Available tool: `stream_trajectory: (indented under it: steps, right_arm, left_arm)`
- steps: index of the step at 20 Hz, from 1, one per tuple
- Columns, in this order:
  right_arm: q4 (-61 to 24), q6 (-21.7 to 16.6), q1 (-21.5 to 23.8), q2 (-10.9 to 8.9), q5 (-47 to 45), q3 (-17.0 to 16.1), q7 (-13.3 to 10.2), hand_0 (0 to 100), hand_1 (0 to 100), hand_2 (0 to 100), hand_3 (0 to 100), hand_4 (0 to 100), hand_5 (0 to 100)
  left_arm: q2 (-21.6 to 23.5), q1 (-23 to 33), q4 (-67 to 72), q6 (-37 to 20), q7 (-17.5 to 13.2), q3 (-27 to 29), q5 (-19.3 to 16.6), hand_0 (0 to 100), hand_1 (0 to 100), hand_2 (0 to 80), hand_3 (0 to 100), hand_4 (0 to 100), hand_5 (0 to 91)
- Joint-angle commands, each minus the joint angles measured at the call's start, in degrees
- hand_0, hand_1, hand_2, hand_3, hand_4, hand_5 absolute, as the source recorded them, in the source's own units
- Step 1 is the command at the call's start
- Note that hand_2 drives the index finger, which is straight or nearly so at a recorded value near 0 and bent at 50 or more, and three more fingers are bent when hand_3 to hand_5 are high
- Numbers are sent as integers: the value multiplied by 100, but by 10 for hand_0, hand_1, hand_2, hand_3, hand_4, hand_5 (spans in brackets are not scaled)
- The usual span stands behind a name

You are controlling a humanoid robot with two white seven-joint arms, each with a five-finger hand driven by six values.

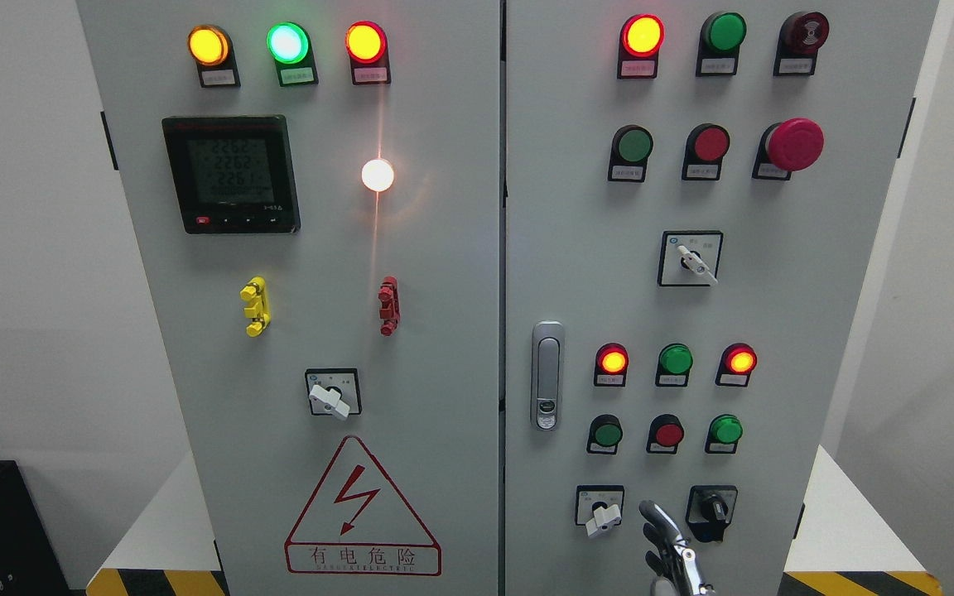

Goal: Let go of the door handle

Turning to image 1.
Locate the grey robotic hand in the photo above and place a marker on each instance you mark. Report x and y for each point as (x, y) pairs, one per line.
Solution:
(673, 561)

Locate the silver door swing handle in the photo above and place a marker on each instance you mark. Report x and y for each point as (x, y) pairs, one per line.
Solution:
(547, 337)

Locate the grey cabinet right door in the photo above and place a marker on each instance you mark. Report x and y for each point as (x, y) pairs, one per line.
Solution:
(585, 251)

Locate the grey cabinet door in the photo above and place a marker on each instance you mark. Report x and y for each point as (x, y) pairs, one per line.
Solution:
(430, 391)
(585, 251)

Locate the grey cabinet left door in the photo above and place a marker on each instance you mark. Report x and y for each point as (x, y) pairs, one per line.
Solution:
(430, 391)

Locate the red push button bottom middle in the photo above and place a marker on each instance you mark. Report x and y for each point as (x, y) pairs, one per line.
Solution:
(665, 433)

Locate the green push button bottom right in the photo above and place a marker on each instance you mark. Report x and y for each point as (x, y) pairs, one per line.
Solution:
(723, 435)

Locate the green push button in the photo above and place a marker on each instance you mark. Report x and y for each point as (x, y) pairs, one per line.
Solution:
(604, 435)
(723, 435)
(720, 39)

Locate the green push button bottom left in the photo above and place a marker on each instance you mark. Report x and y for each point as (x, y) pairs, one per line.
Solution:
(604, 435)

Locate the green indicator light lower middle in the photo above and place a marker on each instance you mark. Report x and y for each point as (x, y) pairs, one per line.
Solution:
(675, 362)

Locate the green indicator light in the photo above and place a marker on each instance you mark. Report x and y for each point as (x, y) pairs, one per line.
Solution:
(675, 362)
(290, 46)

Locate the red indicator light lower right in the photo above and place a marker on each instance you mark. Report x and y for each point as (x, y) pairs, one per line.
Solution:
(737, 364)

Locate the red indicator light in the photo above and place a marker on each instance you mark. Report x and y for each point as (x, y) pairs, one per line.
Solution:
(639, 44)
(611, 366)
(737, 364)
(367, 48)

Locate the red indicator light lower left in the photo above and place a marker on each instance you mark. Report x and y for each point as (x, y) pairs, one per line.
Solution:
(611, 366)

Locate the red electric hazard warning sticker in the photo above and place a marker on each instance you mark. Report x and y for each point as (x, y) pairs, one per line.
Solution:
(357, 521)

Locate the red terminal connector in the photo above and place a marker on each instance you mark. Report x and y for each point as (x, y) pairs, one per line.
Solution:
(389, 305)

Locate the red push button second row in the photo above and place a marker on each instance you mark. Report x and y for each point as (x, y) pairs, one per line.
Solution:
(705, 149)

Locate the green push button second row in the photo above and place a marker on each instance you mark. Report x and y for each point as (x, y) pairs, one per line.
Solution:
(631, 147)

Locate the red mushroom emergency stop button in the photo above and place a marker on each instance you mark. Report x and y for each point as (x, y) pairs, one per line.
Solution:
(787, 147)

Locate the white indicator light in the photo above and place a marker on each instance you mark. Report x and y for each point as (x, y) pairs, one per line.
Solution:
(377, 175)

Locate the yellow terminal connector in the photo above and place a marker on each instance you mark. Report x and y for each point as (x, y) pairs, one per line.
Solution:
(255, 306)

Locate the red indicator light top right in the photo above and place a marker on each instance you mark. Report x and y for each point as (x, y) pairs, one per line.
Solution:
(639, 44)

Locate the green push button top right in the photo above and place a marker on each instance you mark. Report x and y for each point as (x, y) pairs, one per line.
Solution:
(720, 39)

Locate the dark red buzzer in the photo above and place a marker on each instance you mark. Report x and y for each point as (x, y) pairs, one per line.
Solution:
(800, 38)

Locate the black digital power meter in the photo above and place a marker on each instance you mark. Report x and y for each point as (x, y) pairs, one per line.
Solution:
(233, 174)

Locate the red indicator light top left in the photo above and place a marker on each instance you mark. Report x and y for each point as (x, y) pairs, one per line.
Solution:
(367, 48)

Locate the green indicator light top left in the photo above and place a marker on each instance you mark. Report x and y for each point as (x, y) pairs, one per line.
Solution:
(290, 46)

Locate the yellow indicator light top left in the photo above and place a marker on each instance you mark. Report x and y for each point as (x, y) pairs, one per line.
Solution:
(213, 52)

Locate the black selector switch bottom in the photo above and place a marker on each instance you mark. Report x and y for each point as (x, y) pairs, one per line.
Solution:
(709, 510)

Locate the white selector switch bottom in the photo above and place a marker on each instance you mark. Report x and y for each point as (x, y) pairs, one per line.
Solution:
(599, 507)

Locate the white selector switch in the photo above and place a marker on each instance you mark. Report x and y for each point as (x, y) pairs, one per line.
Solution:
(599, 507)
(690, 258)

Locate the white selector switch upper right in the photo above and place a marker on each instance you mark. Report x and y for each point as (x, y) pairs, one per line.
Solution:
(690, 258)

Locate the white selector switch left door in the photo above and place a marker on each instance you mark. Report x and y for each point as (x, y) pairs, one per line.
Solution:
(333, 392)

